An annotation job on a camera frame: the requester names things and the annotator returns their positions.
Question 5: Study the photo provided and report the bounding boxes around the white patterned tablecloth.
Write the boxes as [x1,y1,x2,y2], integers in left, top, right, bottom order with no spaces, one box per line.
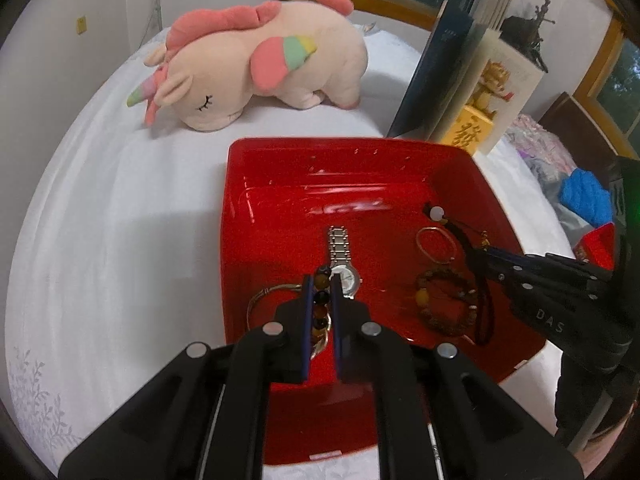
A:
[5,22,576,480]

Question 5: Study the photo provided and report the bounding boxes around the red plastic tray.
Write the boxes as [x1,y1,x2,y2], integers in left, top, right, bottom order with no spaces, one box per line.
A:
[220,136,548,466]

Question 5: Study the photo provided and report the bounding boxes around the brown wooden bead bracelet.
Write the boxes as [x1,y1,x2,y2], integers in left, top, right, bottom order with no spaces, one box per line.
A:
[415,269,478,337]

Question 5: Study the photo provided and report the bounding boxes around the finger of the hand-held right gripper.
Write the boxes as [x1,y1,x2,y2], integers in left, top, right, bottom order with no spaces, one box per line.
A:
[482,246,618,283]
[472,255,608,307]

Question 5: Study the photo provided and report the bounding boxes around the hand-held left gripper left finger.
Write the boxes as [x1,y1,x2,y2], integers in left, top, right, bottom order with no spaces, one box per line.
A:
[57,274,316,480]

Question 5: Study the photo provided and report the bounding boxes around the dark blue book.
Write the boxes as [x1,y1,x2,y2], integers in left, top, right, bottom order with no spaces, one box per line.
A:
[386,0,476,141]

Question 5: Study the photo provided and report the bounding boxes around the open white book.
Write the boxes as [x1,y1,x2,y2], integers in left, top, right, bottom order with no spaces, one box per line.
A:
[427,25,545,156]

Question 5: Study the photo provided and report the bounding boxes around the blue cloth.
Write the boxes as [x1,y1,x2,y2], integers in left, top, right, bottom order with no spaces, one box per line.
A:
[557,167,613,226]

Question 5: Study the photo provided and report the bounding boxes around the twisted silver bangle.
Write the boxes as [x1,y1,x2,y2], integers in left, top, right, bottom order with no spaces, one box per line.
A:
[246,284,305,333]

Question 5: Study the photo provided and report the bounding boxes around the pink unicorn plush toy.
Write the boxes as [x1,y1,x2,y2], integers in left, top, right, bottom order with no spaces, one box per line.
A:
[126,0,370,133]

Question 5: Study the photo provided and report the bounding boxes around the thin silver bangle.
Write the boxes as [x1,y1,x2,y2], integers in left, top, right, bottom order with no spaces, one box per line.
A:
[416,226,457,263]

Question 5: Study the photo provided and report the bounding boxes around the dark wooden headboard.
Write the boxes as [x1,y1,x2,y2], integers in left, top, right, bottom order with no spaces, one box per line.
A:
[537,91,640,176]

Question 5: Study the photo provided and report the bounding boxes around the multicolour bead bracelet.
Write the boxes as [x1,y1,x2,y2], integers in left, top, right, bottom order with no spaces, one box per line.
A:
[311,264,333,361]

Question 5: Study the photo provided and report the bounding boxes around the pink floral cloth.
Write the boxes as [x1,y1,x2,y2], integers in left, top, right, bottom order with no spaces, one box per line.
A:
[505,112,576,173]

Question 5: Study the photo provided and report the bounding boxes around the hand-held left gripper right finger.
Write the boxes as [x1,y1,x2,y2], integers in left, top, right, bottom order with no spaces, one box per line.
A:
[330,275,586,480]

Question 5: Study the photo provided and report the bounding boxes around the mouse figurine on yellow block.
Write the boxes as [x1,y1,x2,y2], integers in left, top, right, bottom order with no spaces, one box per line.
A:
[445,59,516,157]

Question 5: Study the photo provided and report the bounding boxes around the small red tin box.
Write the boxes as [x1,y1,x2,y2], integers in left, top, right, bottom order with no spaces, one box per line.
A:
[572,222,618,271]

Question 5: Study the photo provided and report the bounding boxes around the silver wristwatch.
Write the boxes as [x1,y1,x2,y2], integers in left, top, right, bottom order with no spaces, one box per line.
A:
[327,226,362,301]

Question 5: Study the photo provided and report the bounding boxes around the dark figurine statue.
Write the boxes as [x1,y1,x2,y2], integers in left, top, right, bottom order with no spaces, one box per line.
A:
[500,0,557,73]

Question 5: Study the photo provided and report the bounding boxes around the black braided lanyard gold charm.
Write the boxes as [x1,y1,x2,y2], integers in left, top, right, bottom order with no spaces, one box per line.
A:
[422,201,497,346]

